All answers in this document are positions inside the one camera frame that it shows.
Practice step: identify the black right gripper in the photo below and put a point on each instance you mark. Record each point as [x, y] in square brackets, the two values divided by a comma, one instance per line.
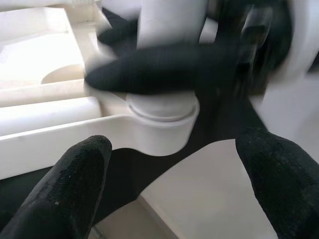
[264, 49]

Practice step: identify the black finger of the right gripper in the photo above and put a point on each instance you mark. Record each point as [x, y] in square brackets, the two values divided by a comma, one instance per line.
[162, 69]
[117, 37]

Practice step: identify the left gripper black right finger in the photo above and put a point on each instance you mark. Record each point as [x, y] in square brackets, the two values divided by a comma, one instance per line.
[286, 186]

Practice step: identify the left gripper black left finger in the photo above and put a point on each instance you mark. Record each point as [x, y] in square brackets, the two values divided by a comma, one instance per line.
[62, 194]

